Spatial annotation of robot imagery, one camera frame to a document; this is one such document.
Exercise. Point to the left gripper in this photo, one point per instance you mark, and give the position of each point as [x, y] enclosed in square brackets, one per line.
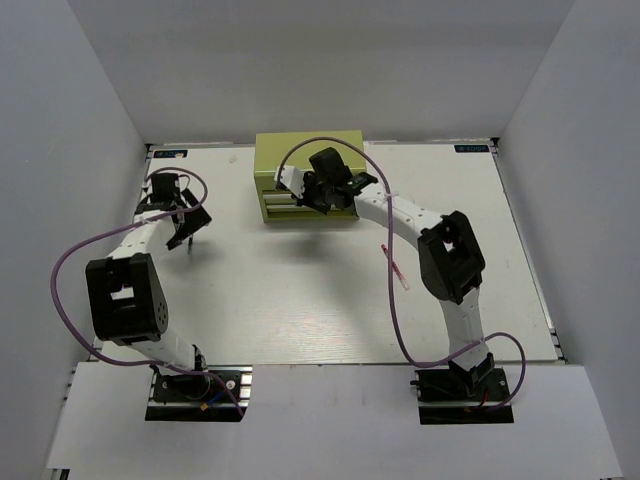
[199, 218]

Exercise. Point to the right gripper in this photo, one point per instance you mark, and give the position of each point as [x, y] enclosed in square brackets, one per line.
[310, 180]

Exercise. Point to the green metal drawer cabinet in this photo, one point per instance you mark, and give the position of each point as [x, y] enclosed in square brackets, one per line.
[271, 148]

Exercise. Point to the red pen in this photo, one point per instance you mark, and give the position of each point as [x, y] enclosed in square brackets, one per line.
[397, 272]

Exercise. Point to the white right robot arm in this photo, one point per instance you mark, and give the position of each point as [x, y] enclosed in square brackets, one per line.
[450, 259]

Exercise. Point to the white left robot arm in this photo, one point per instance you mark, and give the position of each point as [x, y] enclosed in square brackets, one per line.
[127, 303]

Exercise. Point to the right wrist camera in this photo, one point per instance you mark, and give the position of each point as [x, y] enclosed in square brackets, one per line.
[290, 178]

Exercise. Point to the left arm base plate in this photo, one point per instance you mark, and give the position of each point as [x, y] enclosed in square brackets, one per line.
[182, 398]

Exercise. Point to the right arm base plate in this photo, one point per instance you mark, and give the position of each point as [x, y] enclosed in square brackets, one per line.
[444, 400]

